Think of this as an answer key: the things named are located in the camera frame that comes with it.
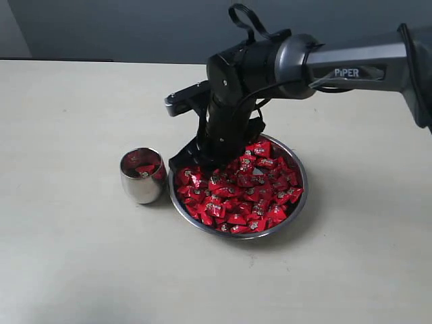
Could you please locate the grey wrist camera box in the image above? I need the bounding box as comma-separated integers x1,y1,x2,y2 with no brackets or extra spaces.
165,80,211,117

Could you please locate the round metal bowl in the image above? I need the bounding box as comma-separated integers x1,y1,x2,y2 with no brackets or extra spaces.
167,134,309,240

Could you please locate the pile of red wrapped candies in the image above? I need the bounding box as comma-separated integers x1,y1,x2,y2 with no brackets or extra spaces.
174,140,303,233

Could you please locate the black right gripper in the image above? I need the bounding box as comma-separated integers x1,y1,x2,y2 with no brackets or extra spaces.
169,51,258,171

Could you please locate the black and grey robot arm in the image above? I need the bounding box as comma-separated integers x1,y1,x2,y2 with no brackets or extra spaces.
165,24,431,171

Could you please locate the stainless steel cup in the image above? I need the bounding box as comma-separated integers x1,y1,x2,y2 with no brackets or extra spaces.
119,147,167,205

